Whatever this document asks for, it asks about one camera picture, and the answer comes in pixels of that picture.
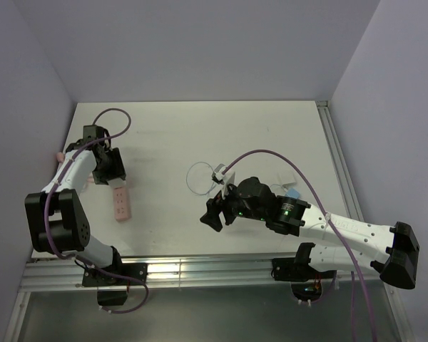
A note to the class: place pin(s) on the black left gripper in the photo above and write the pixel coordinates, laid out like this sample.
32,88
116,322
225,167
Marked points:
117,170

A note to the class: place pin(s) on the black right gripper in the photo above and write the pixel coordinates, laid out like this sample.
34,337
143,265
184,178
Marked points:
215,206

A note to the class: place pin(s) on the white charger plug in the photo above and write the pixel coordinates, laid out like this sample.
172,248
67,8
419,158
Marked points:
117,183

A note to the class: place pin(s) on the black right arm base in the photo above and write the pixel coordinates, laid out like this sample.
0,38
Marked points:
297,269

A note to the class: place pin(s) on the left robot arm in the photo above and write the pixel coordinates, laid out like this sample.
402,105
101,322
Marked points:
57,222

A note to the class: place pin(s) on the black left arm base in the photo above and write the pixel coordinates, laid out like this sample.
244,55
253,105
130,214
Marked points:
125,281

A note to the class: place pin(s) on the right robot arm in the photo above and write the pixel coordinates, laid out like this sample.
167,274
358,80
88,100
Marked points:
330,242

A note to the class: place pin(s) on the blue charger plug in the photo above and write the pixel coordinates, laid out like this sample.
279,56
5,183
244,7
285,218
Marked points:
292,193

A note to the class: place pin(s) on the pink power strip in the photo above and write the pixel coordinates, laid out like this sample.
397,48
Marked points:
121,204

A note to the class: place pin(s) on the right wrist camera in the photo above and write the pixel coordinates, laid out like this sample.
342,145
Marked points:
224,178

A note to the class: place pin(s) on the aluminium table rail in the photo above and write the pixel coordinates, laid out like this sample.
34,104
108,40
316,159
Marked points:
186,274

